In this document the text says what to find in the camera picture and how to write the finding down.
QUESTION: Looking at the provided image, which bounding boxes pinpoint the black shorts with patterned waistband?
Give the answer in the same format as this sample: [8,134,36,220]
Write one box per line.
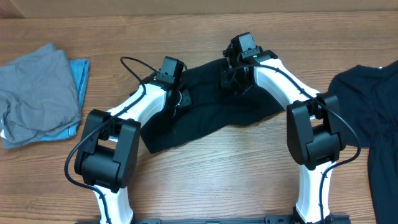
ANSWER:
[141,58,283,154]

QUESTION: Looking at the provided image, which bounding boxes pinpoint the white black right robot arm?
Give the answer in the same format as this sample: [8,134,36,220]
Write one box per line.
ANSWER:
[221,32,350,223]

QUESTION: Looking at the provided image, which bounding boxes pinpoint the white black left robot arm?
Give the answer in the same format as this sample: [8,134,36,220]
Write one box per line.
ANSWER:
[64,57,190,223]

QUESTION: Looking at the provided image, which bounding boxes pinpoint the blue folded garment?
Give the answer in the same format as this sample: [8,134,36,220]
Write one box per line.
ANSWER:
[40,59,90,141]

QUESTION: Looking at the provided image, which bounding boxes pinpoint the dark navy t-shirt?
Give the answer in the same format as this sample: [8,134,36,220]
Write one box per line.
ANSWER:
[328,62,397,223]

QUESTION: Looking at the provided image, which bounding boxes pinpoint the grey folded garment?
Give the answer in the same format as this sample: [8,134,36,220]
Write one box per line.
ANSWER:
[1,43,81,149]

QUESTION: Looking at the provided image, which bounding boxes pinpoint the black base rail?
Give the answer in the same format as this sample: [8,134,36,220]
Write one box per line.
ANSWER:
[76,215,351,224]

